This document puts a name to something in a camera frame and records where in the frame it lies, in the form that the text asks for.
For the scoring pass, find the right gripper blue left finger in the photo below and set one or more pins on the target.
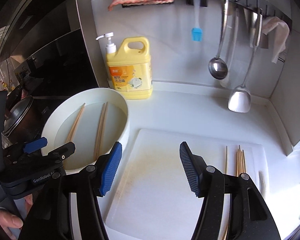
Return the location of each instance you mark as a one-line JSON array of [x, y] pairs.
[[109, 168]]

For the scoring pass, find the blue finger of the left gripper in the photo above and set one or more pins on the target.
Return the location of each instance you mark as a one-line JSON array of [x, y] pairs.
[[35, 145], [63, 151]]

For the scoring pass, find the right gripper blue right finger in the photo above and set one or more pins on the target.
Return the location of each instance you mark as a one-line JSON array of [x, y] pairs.
[[193, 166]]

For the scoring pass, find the person's left hand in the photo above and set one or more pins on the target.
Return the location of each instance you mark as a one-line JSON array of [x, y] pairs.
[[9, 221]]

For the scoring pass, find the pot with glass lid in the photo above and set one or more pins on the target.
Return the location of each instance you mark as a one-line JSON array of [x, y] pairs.
[[22, 117]]

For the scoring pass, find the white round basin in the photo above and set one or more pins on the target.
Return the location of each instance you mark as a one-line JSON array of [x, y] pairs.
[[89, 104]]

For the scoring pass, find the steel ladle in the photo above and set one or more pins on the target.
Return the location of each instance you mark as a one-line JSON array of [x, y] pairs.
[[217, 66]]

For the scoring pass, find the yellow dish soap bottle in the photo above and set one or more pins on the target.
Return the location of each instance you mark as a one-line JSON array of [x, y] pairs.
[[130, 66]]

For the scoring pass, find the black range hood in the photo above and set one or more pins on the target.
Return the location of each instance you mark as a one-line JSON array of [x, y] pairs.
[[49, 47]]

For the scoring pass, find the blue silicone basting brush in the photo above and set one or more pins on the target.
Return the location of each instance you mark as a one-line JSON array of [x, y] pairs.
[[196, 32]]

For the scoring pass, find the white hanging rag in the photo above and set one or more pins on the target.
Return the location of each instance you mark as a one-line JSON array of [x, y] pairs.
[[282, 31]]

